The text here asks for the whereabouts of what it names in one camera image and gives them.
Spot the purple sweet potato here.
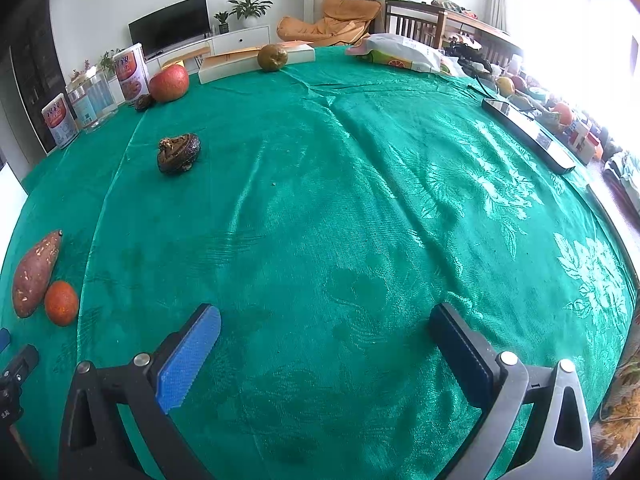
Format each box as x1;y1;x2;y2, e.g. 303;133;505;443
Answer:
12;230;63;319

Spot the orange tangerine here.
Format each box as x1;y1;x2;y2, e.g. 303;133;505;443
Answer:
44;280;80;327

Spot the green patterned tablecloth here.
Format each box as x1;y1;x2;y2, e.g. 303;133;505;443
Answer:
0;45;636;480

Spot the black television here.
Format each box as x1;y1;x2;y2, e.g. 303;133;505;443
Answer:
128;0;211;58

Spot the flat white box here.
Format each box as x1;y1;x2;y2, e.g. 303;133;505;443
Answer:
198;42;316;85

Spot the white television cabinet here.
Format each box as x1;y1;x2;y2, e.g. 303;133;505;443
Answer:
145;27;271;73

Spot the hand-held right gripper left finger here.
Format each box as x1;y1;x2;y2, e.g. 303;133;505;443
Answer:
59;303;222;480

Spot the orange beanbag chair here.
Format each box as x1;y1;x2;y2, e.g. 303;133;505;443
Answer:
276;0;382;47

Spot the orange label tin can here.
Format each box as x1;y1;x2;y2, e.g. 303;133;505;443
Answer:
41;93;81;150
112;43;149;106

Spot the dark display cabinet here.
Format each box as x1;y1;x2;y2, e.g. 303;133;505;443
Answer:
10;10;66;156

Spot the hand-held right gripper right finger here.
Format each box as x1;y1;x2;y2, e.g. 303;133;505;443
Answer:
428;302;594;480

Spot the clear plastic jar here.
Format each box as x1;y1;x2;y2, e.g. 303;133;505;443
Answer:
66;71;119;134

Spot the red apple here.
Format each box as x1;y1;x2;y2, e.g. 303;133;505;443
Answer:
149;64;190;103

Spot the white printed snack bag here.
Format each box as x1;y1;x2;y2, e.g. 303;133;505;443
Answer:
345;33;451;75

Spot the large green potted plant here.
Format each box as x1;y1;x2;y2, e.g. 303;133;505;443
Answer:
227;0;273;29

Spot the white board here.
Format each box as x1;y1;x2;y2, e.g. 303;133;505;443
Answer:
0;160;28;221

